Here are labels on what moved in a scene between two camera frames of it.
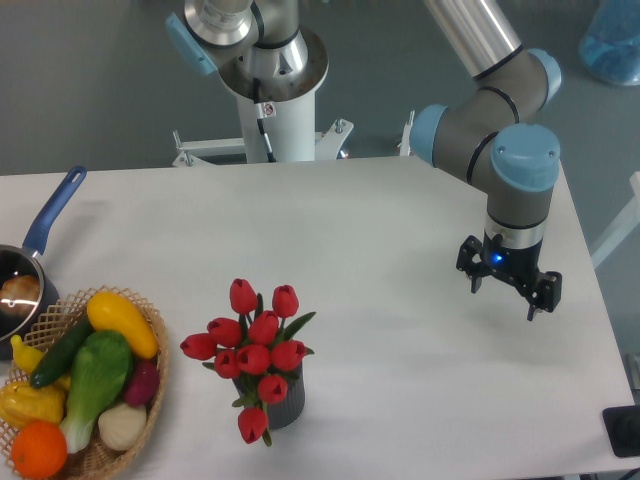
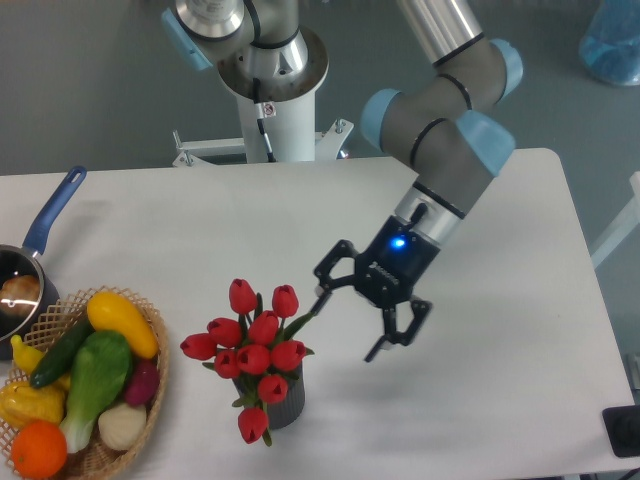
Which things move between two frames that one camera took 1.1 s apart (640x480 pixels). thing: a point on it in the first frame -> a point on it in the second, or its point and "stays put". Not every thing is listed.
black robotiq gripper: [518, 266] -> [385, 276]
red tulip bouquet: [255, 347] stays put
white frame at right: [628, 222] stays put
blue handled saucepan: [25, 290] stays put
